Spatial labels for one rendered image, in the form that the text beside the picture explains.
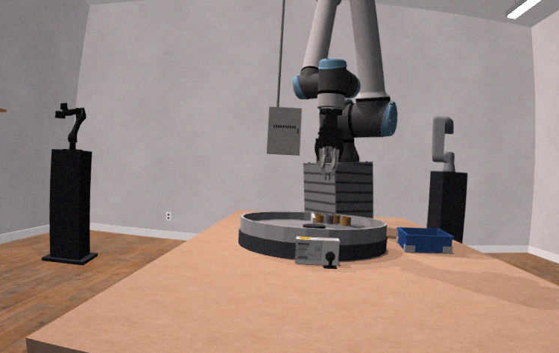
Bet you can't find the blue crate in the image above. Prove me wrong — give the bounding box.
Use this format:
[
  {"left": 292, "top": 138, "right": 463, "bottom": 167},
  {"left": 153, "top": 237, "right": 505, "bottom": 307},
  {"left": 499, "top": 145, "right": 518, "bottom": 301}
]
[{"left": 396, "top": 227, "right": 454, "bottom": 253}]

